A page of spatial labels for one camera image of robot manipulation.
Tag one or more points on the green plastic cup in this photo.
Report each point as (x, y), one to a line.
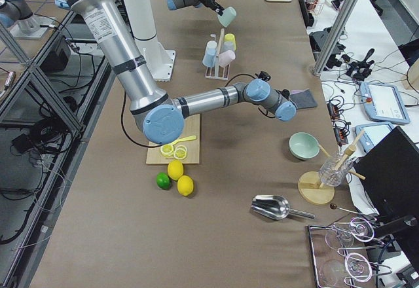
(229, 14)

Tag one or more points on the pink plastic cup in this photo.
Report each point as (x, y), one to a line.
(225, 58)

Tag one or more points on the yellow plastic cup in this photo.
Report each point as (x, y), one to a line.
(229, 42)

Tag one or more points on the light blue plastic cup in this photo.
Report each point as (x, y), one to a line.
(209, 57)

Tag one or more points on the wooden cutting board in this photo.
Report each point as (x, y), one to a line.
(192, 127)

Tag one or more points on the grey folded cloth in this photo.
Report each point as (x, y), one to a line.
(303, 99)

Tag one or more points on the yellow plastic knife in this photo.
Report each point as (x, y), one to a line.
(183, 139)

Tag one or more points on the lemon slice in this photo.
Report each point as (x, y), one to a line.
(180, 152)
(167, 150)

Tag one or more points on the mint green bowl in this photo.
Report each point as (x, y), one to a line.
(303, 146)

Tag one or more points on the green lime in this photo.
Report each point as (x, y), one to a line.
(163, 181)

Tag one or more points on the blue teach pendant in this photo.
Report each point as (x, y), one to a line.
(373, 133)
(382, 102)

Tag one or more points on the clear glass mug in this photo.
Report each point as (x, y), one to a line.
(330, 175)

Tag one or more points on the wooden mug tree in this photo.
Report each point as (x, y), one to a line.
(315, 192)

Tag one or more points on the metal scoop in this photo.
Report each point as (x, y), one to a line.
(276, 207)

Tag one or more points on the black computer monitor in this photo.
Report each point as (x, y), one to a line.
(391, 175)

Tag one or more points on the metal glass rack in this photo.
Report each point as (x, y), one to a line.
(339, 256)

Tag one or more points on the white wire cup rack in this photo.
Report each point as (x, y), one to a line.
(217, 72)

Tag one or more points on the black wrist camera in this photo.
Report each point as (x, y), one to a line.
(263, 75)

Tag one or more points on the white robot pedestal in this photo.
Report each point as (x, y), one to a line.
(159, 60)

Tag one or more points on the aluminium frame post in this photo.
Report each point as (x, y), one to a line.
(345, 11)

